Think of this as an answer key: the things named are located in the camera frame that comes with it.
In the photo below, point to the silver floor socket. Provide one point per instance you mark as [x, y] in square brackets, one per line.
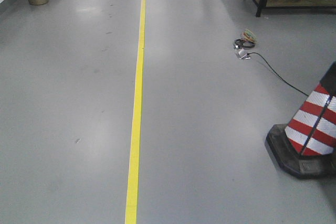
[242, 54]

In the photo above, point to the red white traffic cone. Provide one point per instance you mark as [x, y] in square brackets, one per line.
[305, 146]

